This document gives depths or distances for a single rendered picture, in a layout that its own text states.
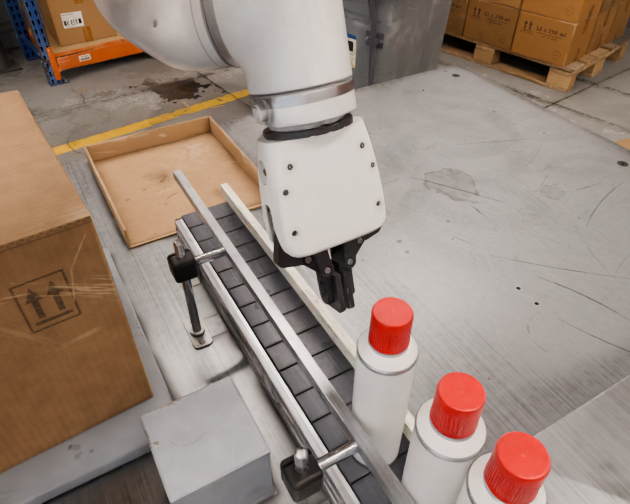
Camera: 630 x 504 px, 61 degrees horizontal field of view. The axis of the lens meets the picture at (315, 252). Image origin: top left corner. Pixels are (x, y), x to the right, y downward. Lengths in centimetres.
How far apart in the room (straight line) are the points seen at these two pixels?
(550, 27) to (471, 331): 299
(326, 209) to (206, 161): 67
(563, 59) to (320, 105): 326
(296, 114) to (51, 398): 38
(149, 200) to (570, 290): 71
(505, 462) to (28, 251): 39
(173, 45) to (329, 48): 12
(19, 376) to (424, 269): 56
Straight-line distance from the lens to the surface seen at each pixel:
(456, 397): 38
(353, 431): 50
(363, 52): 249
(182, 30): 44
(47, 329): 55
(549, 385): 74
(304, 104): 41
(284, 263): 46
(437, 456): 41
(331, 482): 57
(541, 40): 366
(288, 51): 40
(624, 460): 65
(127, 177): 108
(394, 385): 45
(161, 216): 96
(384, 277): 82
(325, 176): 43
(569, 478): 62
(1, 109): 71
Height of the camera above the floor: 139
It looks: 41 degrees down
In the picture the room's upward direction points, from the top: straight up
